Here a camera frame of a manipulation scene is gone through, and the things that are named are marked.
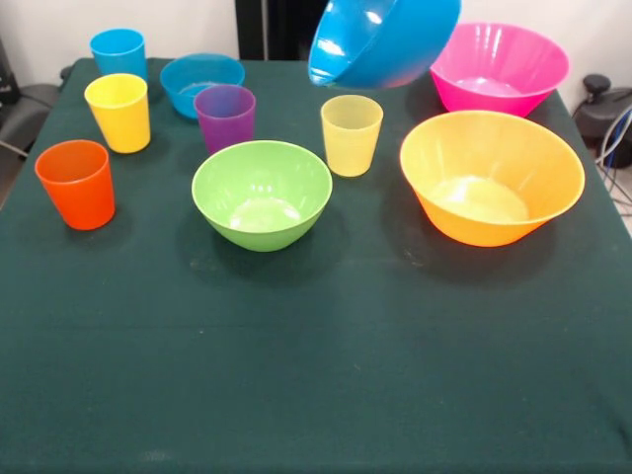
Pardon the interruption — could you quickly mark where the orange bowl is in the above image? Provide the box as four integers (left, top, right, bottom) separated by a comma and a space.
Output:
399, 110, 587, 248

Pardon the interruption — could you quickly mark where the tangle of floor cables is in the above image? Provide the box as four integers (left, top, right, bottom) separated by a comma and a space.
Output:
594, 106, 632, 218

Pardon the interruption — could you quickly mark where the green bowl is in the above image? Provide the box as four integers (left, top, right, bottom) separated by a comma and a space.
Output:
191, 139, 334, 254

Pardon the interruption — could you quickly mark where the blue cup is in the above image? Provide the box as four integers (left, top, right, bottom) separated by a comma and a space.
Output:
89, 28, 148, 83

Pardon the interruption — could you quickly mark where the large blue bowl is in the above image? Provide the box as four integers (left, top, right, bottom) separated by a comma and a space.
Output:
307, 0, 463, 91

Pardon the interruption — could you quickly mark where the pale translucent yellow cup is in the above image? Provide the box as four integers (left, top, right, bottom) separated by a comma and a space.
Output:
320, 94, 385, 178

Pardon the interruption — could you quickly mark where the pink bowl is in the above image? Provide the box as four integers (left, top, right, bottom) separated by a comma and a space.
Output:
429, 22, 571, 119

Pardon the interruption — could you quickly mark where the small blue bowl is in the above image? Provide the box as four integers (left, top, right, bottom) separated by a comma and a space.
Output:
159, 52, 247, 120

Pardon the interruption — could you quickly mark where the dark green tablecloth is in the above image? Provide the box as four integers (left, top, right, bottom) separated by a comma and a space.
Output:
0, 56, 632, 474

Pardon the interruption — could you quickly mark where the purple cup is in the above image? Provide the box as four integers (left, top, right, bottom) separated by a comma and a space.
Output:
193, 83, 258, 155

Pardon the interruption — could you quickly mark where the red cup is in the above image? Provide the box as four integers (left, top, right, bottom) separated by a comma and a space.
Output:
34, 139, 117, 232

